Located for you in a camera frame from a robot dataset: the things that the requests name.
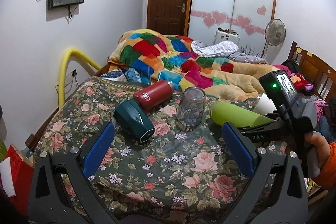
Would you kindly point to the yellow foam bed rail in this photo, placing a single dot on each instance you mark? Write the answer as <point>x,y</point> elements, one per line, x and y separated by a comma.
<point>73,58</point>

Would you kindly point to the blue jeans clothing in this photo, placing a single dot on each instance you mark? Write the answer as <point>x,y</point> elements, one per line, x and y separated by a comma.
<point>127,75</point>

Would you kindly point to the white small cabinet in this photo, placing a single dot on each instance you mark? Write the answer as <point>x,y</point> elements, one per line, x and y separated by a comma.
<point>226,35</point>

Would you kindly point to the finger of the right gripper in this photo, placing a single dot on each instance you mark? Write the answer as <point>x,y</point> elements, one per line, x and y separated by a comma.
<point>268,132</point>

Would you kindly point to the floral dark green bedsheet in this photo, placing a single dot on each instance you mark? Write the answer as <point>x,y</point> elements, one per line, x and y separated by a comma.
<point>182,175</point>

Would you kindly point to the standing electric fan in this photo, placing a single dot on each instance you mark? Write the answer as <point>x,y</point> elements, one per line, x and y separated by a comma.
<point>275,34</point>

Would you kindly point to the white cylindrical cup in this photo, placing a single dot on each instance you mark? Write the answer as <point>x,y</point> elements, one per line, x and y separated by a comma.
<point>264,105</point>

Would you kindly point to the red paper bag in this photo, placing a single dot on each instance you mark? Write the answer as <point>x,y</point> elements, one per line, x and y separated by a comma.
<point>16,177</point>

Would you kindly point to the wooden headboard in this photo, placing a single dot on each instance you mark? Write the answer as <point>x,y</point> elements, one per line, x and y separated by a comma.
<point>317,70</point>

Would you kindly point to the dark teal faceted cup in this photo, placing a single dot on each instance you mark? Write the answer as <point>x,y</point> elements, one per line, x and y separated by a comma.
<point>133,120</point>

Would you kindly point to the red plush toy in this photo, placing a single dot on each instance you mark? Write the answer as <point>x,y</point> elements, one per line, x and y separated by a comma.
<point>301,83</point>

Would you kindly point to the red thermos bottle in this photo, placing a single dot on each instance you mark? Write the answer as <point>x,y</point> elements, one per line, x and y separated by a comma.
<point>153,95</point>

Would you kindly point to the clear glass cup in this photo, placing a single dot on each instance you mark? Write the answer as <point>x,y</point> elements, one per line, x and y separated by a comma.
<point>191,107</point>

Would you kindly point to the right hand orange sleeve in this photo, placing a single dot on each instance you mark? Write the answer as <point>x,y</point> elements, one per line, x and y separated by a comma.
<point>318,155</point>

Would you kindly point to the colourful patchwork blanket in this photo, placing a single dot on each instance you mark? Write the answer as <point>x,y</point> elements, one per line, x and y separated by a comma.
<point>170,57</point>

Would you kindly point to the white grey crumpled cloth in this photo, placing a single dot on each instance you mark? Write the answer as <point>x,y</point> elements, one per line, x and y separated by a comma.
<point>225,49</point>

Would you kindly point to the green cylindrical bottle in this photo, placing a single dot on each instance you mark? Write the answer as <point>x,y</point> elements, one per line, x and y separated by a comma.
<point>224,112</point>

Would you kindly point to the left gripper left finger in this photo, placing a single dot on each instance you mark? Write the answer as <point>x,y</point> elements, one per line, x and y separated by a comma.
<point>48,199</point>

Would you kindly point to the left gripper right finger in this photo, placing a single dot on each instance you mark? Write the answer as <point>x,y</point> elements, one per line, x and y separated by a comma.
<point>288,199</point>

